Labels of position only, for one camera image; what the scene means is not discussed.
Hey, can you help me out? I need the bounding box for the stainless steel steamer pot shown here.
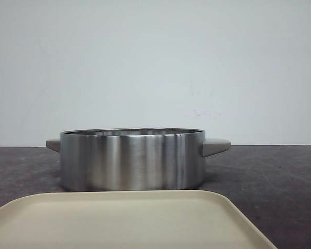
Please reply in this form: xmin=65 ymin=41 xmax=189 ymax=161
xmin=46 ymin=128 xmax=231 ymax=192

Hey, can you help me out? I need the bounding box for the cream plastic tray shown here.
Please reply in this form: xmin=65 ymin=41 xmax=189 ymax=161
xmin=0 ymin=190 xmax=274 ymax=248

